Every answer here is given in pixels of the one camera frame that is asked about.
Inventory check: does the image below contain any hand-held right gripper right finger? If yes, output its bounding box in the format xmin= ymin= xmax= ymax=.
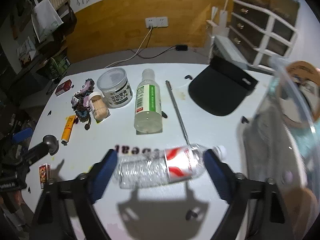
xmin=203 ymin=149 xmax=288 ymax=240

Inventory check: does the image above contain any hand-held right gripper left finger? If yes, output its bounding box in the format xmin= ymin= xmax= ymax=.
xmin=31 ymin=149 xmax=118 ymax=240

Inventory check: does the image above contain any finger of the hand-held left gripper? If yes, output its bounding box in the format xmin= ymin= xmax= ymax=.
xmin=11 ymin=127 xmax=34 ymax=144
xmin=15 ymin=134 xmax=60 ymax=167

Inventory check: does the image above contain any red and gold card box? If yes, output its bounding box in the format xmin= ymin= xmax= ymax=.
xmin=38 ymin=163 xmax=52 ymax=190

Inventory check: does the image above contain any clear water bottle red label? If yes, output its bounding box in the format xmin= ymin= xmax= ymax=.
xmin=117 ymin=144 xmax=228 ymax=189

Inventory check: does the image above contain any clear toothpick jar white cap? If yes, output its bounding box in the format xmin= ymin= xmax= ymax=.
xmin=89 ymin=92 xmax=111 ymax=120

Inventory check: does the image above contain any clear plastic container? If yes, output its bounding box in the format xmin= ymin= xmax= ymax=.
xmin=239 ymin=56 xmax=320 ymax=240

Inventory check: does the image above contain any black box with label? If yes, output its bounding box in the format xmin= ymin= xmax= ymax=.
xmin=188 ymin=55 xmax=259 ymax=117

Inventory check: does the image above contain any clear bottle green white label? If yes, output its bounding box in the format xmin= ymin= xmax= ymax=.
xmin=134 ymin=69 xmax=164 ymax=134

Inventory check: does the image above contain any yellow tube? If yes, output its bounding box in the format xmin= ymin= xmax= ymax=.
xmin=61 ymin=115 xmax=77 ymax=146

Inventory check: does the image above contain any dark red small box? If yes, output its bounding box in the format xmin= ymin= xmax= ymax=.
xmin=55 ymin=79 xmax=74 ymax=96

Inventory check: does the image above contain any thin metal telescopic rod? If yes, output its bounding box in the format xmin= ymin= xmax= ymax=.
xmin=165 ymin=80 xmax=191 ymax=147

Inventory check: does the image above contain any clear round jar white label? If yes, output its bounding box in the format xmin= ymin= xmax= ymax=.
xmin=97 ymin=67 xmax=133 ymax=109

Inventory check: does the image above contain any green cardboard box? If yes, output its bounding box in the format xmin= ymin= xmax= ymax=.
xmin=49 ymin=55 xmax=72 ymax=79

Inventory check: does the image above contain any white tote bag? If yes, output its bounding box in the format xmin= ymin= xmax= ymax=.
xmin=31 ymin=0 xmax=64 ymax=43

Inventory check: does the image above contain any round wooden lid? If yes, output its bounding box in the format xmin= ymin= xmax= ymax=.
xmin=277 ymin=60 xmax=320 ymax=129

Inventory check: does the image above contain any white wooden stool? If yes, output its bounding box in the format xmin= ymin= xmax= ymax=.
xmin=206 ymin=0 xmax=249 ymax=69

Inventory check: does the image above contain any black thin cable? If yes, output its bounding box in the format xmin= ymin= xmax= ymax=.
xmin=129 ymin=46 xmax=177 ymax=59

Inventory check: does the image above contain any white power cable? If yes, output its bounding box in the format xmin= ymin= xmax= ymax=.
xmin=105 ymin=27 xmax=153 ymax=69

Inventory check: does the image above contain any white frame drawer cabinet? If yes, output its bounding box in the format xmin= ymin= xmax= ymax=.
xmin=229 ymin=0 xmax=299 ymax=67

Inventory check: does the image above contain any white wall socket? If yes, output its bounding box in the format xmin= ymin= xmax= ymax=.
xmin=145 ymin=17 xmax=168 ymax=28

